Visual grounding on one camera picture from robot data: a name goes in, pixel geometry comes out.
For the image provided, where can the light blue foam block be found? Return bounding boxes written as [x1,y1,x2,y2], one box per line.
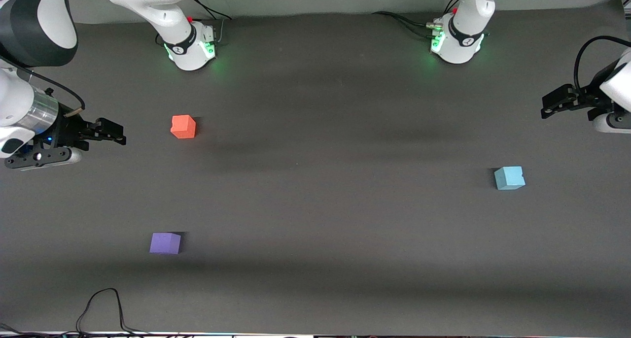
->
[494,166,526,191]

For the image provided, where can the dark grey table mat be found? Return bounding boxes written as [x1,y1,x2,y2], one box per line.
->
[0,0,631,337]

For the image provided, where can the black right arm base cables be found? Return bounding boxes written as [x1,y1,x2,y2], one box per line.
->
[187,0,233,47]

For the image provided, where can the black arm base cables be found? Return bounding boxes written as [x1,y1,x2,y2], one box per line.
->
[371,0,461,39]
[187,0,233,47]

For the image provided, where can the black left arm base cables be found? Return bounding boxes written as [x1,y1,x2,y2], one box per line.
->
[371,0,461,39]

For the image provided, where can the purple foam block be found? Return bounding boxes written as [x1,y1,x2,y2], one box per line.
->
[149,233,182,255]

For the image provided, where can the looping black cable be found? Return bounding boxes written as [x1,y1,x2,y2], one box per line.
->
[75,288,153,337]

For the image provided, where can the orange foam block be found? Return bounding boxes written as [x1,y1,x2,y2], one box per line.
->
[171,115,197,139]

